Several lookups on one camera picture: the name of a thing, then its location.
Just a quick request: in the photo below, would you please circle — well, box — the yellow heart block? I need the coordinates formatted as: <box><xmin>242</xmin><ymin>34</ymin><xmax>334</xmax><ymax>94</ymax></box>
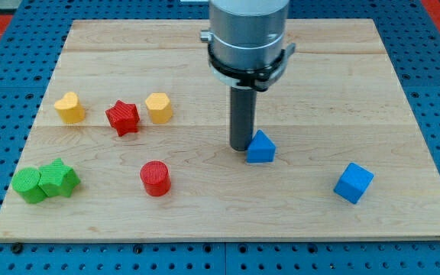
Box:
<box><xmin>53</xmin><ymin>92</ymin><xmax>86</xmax><ymax>124</ymax></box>

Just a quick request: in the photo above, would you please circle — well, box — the green star block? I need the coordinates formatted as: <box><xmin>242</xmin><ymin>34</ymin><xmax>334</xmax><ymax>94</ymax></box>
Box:
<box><xmin>38</xmin><ymin>158</ymin><xmax>80</xmax><ymax>197</ymax></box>

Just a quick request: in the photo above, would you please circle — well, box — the blue cube block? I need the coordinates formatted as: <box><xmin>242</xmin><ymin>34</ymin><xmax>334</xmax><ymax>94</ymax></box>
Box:
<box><xmin>334</xmin><ymin>163</ymin><xmax>374</xmax><ymax>204</ymax></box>

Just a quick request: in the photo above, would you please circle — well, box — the red cylinder block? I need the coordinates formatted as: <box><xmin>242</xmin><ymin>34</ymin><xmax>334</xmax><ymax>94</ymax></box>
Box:
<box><xmin>140</xmin><ymin>160</ymin><xmax>171</xmax><ymax>196</ymax></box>

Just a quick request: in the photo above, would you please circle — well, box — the blue triangle block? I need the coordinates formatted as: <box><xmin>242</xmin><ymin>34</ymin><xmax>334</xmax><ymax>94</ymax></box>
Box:
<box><xmin>246</xmin><ymin>130</ymin><xmax>277</xmax><ymax>163</ymax></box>

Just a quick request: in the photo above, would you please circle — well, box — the green cylinder block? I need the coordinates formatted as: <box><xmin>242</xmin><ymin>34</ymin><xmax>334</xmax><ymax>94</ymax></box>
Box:
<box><xmin>11</xmin><ymin>167</ymin><xmax>47</xmax><ymax>204</ymax></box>

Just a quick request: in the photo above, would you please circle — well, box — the yellow hexagon block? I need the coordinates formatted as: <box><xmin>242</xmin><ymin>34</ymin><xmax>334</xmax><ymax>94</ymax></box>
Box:
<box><xmin>145</xmin><ymin>92</ymin><xmax>173</xmax><ymax>124</ymax></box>

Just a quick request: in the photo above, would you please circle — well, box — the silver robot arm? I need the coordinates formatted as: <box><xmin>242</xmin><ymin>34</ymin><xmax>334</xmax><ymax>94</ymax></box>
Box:
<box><xmin>200</xmin><ymin>0</ymin><xmax>296</xmax><ymax>92</ymax></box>

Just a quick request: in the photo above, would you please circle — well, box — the wooden board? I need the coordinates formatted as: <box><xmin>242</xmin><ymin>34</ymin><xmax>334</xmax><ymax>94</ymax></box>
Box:
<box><xmin>0</xmin><ymin>19</ymin><xmax>440</xmax><ymax>243</ymax></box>

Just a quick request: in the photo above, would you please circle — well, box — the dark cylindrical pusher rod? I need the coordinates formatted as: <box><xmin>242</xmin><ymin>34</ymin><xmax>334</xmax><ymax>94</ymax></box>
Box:
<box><xmin>229</xmin><ymin>87</ymin><xmax>257</xmax><ymax>151</ymax></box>

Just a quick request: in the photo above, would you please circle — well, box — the red star block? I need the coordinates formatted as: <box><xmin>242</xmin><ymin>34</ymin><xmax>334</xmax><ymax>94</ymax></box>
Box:
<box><xmin>105</xmin><ymin>100</ymin><xmax>140</xmax><ymax>137</ymax></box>

